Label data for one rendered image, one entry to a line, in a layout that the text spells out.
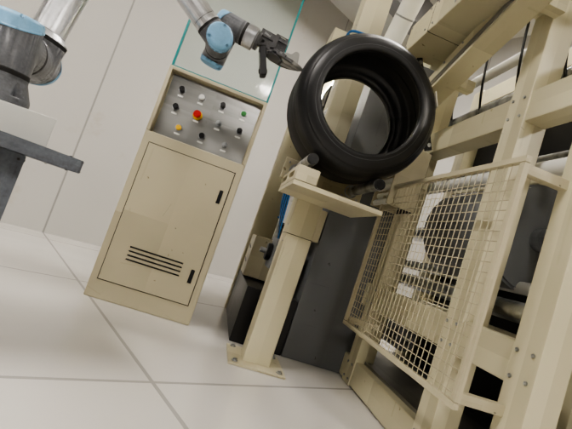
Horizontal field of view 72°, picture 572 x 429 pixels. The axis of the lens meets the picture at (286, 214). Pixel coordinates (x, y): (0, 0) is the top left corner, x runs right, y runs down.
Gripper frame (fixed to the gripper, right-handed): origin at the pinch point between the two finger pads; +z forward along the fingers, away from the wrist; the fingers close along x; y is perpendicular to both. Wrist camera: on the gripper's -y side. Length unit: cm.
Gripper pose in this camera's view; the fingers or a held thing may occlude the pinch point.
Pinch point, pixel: (299, 70)
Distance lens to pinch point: 166.7
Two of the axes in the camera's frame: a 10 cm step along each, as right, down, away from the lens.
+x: -1.7, 0.3, 9.9
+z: 8.9, 4.4, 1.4
